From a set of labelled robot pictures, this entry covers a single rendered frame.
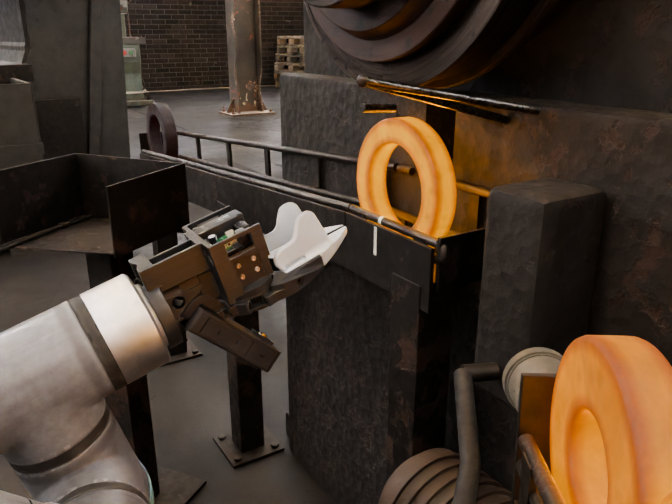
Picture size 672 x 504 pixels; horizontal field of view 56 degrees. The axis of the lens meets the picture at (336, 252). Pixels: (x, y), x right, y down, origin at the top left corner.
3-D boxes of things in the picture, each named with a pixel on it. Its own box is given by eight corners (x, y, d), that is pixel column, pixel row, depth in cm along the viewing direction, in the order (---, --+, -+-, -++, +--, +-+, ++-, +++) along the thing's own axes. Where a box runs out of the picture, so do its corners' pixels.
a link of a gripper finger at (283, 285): (328, 259, 60) (248, 302, 57) (332, 272, 61) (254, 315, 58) (304, 245, 64) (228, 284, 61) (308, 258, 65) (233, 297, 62)
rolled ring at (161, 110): (161, 103, 164) (174, 102, 165) (142, 102, 179) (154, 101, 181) (169, 174, 169) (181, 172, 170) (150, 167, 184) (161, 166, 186)
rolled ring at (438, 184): (441, 127, 74) (462, 125, 75) (356, 111, 89) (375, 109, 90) (432, 275, 80) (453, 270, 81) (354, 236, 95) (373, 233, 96)
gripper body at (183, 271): (267, 221, 57) (142, 282, 52) (293, 299, 61) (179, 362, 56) (233, 201, 63) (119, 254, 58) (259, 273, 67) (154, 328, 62)
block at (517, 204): (532, 362, 79) (554, 172, 71) (586, 391, 72) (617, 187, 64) (468, 386, 73) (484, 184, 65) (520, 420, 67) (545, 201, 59)
